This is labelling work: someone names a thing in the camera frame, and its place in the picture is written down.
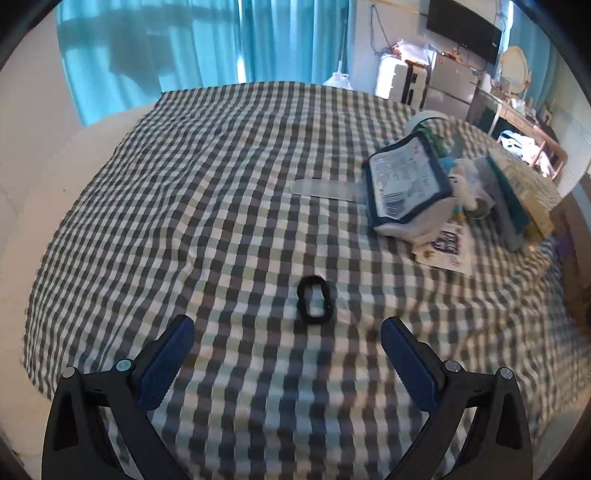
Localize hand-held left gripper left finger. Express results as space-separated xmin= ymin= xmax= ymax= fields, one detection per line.
xmin=41 ymin=315 xmax=197 ymax=480

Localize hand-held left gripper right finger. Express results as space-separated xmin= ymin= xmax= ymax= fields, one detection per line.
xmin=379 ymin=316 xmax=534 ymax=480

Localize black hair tie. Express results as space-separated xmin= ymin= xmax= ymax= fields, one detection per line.
xmin=297 ymin=274 xmax=335 ymax=322

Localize white plush toy blue star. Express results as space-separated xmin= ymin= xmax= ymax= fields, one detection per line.
xmin=438 ymin=157 xmax=485 ymax=217

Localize checkered cloth desktop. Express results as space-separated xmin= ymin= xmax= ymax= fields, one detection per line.
xmin=23 ymin=82 xmax=585 ymax=480

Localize printed sticker sheet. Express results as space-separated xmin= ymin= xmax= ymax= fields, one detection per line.
xmin=411 ymin=222 xmax=476 ymax=278

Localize blue-edged wipes packet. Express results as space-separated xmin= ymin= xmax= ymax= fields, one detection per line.
xmin=367 ymin=131 xmax=455 ymax=236

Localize blue and yellow box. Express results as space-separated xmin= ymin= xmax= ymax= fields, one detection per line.
xmin=485 ymin=151 xmax=559 ymax=252

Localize translucent nail file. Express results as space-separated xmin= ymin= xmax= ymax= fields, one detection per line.
xmin=290 ymin=179 xmax=368 ymax=204

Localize cardboard box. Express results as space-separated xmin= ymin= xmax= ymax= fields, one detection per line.
xmin=549 ymin=189 xmax=591 ymax=333

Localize green snack bag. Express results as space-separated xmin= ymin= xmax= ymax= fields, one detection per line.
xmin=427 ymin=131 xmax=451 ymax=155

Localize pile of clothes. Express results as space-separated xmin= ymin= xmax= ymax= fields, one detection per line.
xmin=499 ymin=130 xmax=552 ymax=176

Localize white tape roll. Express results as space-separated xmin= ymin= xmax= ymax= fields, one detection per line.
xmin=409 ymin=111 xmax=455 ymax=139

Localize wooden side table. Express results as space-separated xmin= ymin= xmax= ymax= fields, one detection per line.
xmin=471 ymin=88 xmax=568 ymax=181

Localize grey refrigerator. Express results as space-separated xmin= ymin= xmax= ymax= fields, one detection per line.
xmin=422 ymin=58 xmax=481 ymax=123

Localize white suitcase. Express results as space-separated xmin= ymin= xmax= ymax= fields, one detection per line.
xmin=375 ymin=58 xmax=430 ymax=109

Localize white mop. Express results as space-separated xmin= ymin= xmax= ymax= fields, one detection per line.
xmin=323 ymin=0 xmax=352 ymax=90

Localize round cream mirror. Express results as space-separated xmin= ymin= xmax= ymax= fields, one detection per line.
xmin=501 ymin=46 xmax=532 ymax=93

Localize blue curtain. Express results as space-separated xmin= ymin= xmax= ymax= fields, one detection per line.
xmin=55 ymin=0 xmax=358 ymax=127

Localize black wall television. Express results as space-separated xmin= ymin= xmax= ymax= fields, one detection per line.
xmin=426 ymin=0 xmax=503 ymax=65

